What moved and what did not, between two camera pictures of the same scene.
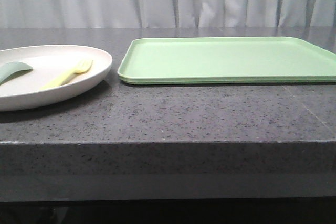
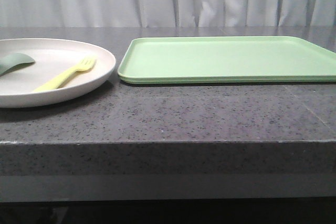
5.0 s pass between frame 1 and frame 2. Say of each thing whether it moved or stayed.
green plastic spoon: moved
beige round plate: moved
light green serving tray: stayed
